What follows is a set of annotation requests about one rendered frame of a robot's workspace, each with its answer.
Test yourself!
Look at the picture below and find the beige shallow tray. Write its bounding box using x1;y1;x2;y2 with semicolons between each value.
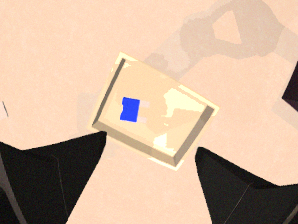
85;51;221;171

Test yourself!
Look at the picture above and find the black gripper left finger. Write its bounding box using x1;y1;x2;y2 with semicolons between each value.
0;131;108;224

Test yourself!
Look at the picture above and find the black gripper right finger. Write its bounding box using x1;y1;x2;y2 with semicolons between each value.
194;145;298;224

